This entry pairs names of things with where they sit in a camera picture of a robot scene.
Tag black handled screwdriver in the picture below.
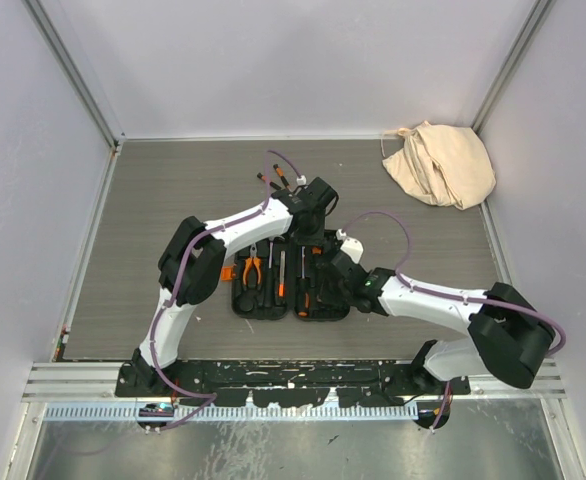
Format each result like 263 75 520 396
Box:
296 246 310 318

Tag small precision screwdriver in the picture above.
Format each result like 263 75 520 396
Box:
273 164 292 191
256 172 282 191

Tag black handled claw hammer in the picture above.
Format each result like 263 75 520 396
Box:
266 237 286 269

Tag black plastic tool case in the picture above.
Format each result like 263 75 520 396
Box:
220 230 351 322

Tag orange black pliers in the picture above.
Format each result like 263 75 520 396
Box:
242 243 262 290

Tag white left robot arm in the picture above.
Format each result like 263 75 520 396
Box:
131 177 338 396

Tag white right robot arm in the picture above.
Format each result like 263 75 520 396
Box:
322 249 555 394

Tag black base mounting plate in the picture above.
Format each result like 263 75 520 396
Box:
115 360 444 408

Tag beige cloth bag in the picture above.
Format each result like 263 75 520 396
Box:
382 121 496 210

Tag slotted grey cable duct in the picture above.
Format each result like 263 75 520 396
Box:
43 402 418 423

